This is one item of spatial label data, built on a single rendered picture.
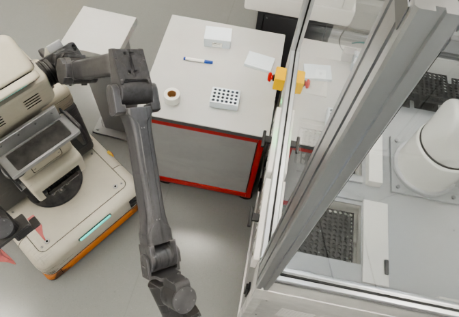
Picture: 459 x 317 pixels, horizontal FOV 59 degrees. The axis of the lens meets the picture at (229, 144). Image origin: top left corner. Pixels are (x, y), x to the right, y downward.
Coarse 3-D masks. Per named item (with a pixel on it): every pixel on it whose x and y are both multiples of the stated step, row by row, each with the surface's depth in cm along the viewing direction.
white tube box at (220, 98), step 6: (216, 90) 176; (222, 90) 176; (228, 90) 177; (234, 90) 176; (210, 96) 174; (216, 96) 174; (222, 96) 175; (228, 96) 175; (234, 96) 175; (210, 102) 173; (216, 102) 173; (222, 102) 173; (228, 102) 173; (234, 102) 174; (222, 108) 175; (228, 108) 175; (234, 108) 174
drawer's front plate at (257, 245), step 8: (264, 184) 142; (264, 192) 138; (264, 200) 137; (264, 208) 135; (264, 216) 134; (256, 232) 136; (256, 240) 130; (256, 248) 128; (256, 256) 127; (256, 264) 132
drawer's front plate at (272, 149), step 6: (276, 114) 155; (276, 120) 154; (276, 126) 152; (276, 132) 151; (276, 138) 150; (270, 144) 151; (270, 150) 147; (270, 156) 146; (270, 162) 144; (270, 168) 143; (264, 174) 154; (270, 174) 144; (264, 180) 149
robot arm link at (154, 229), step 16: (112, 96) 88; (112, 112) 89; (128, 112) 88; (144, 112) 90; (128, 128) 90; (144, 128) 90; (128, 144) 92; (144, 144) 90; (144, 160) 90; (144, 176) 89; (144, 192) 89; (160, 192) 91; (144, 208) 90; (160, 208) 91; (144, 224) 90; (160, 224) 90; (144, 240) 90; (160, 240) 90; (160, 256) 90; (176, 256) 92
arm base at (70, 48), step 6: (72, 42) 130; (60, 48) 128; (66, 48) 129; (72, 48) 130; (54, 54) 125; (60, 54) 125; (66, 54) 123; (72, 54) 124; (78, 54) 131; (42, 60) 125; (48, 60) 126; (54, 60) 124; (54, 66) 126
